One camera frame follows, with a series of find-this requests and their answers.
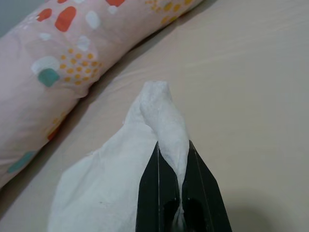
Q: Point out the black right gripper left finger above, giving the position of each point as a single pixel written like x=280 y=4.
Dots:
x=157 y=198

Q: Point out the pink patterned pillow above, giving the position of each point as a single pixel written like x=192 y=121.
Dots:
x=48 y=60

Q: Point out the mattress with cream sheet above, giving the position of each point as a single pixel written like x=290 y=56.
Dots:
x=241 y=84

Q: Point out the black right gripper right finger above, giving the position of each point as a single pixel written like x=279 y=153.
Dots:
x=202 y=198

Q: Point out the white paper tissue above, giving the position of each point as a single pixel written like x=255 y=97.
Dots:
x=108 y=181

